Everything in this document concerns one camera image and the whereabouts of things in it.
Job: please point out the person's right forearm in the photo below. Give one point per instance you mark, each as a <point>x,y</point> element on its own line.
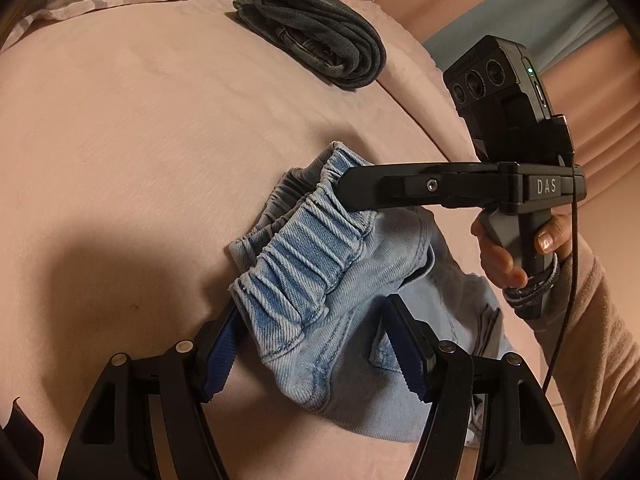
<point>585,360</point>

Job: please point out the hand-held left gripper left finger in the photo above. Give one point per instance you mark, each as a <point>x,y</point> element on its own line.
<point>220,360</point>

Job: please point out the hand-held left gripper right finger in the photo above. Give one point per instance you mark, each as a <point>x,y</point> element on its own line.
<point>402,347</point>

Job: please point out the dark wrist bands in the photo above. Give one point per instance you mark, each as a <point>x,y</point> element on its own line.
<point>530,290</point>

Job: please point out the bed with pink sheet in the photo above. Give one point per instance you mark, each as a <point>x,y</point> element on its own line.
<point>125,160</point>

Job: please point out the person's right hand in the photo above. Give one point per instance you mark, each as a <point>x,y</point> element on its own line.
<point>495,260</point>

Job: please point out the blue curtain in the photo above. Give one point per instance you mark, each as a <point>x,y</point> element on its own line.
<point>525,25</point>

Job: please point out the light blue denim pants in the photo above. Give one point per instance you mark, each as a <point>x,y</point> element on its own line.
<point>310,270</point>

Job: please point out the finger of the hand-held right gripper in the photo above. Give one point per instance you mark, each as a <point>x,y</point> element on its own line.
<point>400,187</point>

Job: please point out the folded dark denim jeans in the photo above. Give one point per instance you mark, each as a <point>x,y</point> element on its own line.
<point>320,35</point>

